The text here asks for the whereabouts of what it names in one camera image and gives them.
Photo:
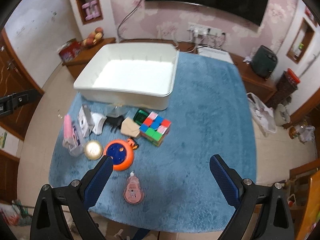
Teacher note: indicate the pink correction tape dispenser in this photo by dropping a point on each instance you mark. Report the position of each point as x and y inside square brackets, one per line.
[133, 193]

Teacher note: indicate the white plastic storage bin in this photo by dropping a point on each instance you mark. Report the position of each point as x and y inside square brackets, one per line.
[134, 74]

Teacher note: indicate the multicolour puzzle cube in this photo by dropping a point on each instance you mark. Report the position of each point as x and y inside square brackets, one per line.
[155, 128]

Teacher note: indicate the black power adapter plug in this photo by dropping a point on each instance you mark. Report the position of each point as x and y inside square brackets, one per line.
[115, 123]

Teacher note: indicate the blue fluffy table mat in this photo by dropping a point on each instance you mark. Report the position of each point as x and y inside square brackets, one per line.
[209, 114]

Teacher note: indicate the white plastic holder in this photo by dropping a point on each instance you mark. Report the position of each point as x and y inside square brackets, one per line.
[98, 120]

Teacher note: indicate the dark wicker basket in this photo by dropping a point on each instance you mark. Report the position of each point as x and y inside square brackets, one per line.
[286, 85]

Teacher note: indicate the bowl of peaches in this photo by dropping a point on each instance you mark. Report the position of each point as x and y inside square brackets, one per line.
[93, 38]

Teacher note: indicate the clear plastic card box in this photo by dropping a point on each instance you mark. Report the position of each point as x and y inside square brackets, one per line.
[74, 145]

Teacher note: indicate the gold round compact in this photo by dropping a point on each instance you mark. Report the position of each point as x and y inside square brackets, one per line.
[93, 150]

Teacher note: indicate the white wall power strip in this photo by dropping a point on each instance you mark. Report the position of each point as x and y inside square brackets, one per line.
[203, 30]

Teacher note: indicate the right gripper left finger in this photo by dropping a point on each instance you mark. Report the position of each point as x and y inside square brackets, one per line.
[48, 218]

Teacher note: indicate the dark green speaker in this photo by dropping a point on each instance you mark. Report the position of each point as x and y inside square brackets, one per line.
[264, 62]

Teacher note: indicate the clear box with gold items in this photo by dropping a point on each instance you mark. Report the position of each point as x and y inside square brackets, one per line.
[114, 111]

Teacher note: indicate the pink comb case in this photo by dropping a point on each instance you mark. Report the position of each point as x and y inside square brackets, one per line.
[67, 127]

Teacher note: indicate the white plastic bag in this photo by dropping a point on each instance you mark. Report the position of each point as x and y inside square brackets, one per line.
[262, 115]

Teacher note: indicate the pink dumbbells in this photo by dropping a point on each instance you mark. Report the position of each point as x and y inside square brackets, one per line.
[91, 10]

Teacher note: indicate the white router box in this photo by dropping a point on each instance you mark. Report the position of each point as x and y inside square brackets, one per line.
[215, 54]

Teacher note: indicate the white instant camera box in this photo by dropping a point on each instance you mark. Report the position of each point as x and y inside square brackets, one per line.
[85, 121]

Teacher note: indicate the orange blue round toy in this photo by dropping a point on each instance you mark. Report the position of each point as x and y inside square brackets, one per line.
[121, 152]

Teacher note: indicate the beige angular box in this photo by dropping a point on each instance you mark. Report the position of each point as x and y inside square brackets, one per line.
[129, 128]

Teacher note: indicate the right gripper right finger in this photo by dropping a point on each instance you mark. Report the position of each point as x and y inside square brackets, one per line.
[274, 220]

